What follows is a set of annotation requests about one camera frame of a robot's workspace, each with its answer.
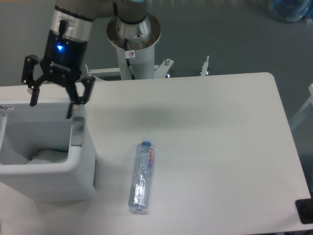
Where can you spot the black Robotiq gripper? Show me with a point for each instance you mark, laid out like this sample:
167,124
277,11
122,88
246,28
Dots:
61,65

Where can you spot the clear crushed plastic bottle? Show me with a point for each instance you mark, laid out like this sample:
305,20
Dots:
142,176

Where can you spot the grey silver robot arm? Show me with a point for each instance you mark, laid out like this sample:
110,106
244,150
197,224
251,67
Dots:
74,19

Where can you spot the white open trash can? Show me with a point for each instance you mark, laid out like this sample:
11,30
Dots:
25,130

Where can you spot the blue plastic bag on floor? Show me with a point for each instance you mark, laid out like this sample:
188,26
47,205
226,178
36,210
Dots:
289,11

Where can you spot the black device at table edge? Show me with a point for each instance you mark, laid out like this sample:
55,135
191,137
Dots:
305,210

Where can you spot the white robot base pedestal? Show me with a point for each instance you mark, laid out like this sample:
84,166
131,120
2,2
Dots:
134,41

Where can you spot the white metal base frame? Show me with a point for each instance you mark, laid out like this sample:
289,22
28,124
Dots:
131,71

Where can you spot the white frame at right edge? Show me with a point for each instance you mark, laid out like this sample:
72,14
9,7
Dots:
303,111

